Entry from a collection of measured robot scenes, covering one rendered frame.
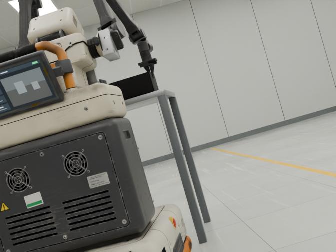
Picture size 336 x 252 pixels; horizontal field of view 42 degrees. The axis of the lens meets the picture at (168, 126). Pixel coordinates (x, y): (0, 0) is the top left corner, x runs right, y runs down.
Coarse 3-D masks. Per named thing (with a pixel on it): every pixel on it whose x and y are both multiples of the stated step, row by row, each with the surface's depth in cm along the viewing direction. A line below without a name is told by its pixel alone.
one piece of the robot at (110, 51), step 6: (102, 30) 186; (108, 30) 185; (102, 36) 185; (108, 36) 185; (102, 42) 185; (108, 42) 184; (102, 48) 185; (108, 48) 184; (114, 48) 189; (108, 54) 184; (114, 54) 186
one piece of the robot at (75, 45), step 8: (56, 40) 182; (64, 40) 181; (72, 40) 180; (80, 40) 180; (88, 40) 188; (64, 48) 180; (72, 48) 180; (80, 48) 180; (88, 48) 187; (48, 56) 181; (56, 56) 181; (72, 56) 180; (80, 56) 179; (88, 56) 183; (96, 56) 189; (72, 64) 180; (80, 64) 184; (88, 64) 186; (96, 64) 193; (80, 72) 186; (80, 80) 183; (88, 80) 196
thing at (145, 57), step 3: (147, 51) 239; (141, 54) 239; (144, 54) 238; (147, 54) 238; (150, 54) 240; (141, 57) 240; (144, 57) 238; (147, 57) 238; (150, 57) 239; (144, 60) 239; (147, 60) 238; (150, 60) 238; (153, 60) 238; (156, 60) 242; (138, 63) 239
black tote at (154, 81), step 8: (120, 80) 235; (128, 80) 235; (136, 80) 234; (144, 80) 234; (152, 80) 237; (120, 88) 236; (128, 88) 235; (136, 88) 234; (144, 88) 234; (152, 88) 233; (128, 96) 235; (136, 96) 235
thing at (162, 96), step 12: (144, 96) 222; (156, 96) 222; (168, 96) 243; (132, 108) 257; (168, 108) 221; (168, 120) 221; (180, 120) 261; (168, 132) 221; (180, 132) 262; (180, 156) 221; (192, 156) 264; (180, 168) 221; (192, 168) 261; (192, 180) 262; (192, 192) 221; (192, 204) 221; (204, 204) 261; (192, 216) 221; (204, 216) 261; (204, 240) 221
